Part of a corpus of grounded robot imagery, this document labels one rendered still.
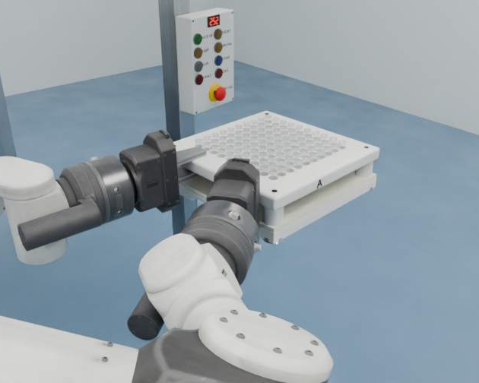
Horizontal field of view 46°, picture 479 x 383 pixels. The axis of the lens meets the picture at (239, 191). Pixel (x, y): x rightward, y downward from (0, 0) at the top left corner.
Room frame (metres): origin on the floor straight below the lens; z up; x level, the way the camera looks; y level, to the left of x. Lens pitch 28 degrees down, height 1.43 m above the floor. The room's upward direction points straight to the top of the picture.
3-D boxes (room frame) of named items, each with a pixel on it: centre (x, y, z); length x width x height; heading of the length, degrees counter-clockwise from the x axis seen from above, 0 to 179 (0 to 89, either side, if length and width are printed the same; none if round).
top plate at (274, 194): (0.81, -0.05, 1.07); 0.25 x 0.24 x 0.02; 44
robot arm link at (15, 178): (0.65, 0.30, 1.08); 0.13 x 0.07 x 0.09; 63
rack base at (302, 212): (0.81, -0.05, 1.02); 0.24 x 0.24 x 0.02; 44
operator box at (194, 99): (1.56, 0.09, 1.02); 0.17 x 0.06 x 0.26; 140
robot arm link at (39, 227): (0.64, 0.24, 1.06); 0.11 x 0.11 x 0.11; 36
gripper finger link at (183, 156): (0.77, 0.08, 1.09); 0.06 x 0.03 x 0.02; 126
